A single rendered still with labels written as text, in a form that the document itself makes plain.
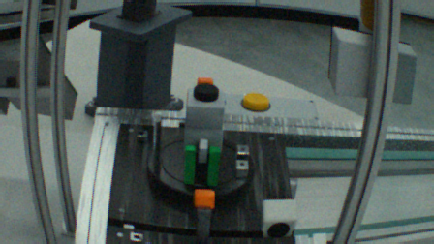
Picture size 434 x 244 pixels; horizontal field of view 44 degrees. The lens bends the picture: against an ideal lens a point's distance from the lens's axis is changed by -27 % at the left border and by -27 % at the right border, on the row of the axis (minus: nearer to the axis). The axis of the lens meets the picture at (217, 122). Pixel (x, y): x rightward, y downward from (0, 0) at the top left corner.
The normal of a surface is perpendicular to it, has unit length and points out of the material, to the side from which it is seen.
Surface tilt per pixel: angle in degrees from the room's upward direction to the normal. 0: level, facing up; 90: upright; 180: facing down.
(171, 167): 0
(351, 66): 90
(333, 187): 0
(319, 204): 0
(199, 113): 90
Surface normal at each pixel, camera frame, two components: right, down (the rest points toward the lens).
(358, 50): 0.01, 0.50
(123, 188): 0.07, -0.86
